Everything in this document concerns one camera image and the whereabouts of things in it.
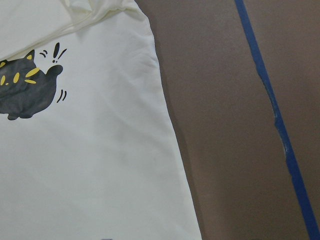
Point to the white long-sleeve cat shirt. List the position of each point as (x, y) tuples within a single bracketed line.
[(87, 147)]

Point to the blue tape grid lines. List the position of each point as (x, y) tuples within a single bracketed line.
[(300, 190)]

